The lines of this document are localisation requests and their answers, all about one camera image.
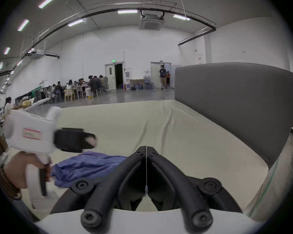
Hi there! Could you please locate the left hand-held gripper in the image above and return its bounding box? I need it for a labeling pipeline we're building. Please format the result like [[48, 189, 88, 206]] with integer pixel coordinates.
[[3, 106, 97, 209]]

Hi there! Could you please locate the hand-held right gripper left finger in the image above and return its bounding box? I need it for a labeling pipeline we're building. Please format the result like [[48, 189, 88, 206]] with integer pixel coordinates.
[[51, 146, 147, 234]]

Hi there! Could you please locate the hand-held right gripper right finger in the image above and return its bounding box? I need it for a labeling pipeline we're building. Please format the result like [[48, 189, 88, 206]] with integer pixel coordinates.
[[146, 146, 243, 232]]

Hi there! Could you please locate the blue garment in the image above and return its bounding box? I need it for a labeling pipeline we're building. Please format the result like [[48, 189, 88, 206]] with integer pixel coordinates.
[[51, 151, 129, 188]]

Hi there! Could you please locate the person's left forearm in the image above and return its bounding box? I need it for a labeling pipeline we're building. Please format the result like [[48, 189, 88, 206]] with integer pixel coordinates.
[[0, 166, 23, 201]]

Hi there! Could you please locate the person's left hand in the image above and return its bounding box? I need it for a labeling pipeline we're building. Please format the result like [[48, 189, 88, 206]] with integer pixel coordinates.
[[0, 152, 52, 191]]

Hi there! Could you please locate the pale wooden chair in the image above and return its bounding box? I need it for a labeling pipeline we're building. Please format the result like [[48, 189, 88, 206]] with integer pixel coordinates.
[[64, 89, 76, 103]]

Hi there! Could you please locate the group of people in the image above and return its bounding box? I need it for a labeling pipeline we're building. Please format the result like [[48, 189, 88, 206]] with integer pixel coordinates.
[[40, 75, 110, 103]]

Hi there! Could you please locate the white folding table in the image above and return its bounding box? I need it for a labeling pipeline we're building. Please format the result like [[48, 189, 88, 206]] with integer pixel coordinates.
[[14, 98, 52, 112]]

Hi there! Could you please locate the bed with beige sheet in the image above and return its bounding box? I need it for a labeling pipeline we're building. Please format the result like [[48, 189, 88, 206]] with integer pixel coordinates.
[[22, 99, 293, 223]]

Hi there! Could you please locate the group of water jugs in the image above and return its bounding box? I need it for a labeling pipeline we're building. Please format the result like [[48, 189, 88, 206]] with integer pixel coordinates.
[[131, 75, 155, 91]]

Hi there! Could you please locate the grey padded headboard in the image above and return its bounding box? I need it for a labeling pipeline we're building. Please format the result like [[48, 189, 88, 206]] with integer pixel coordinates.
[[174, 62, 293, 168]]

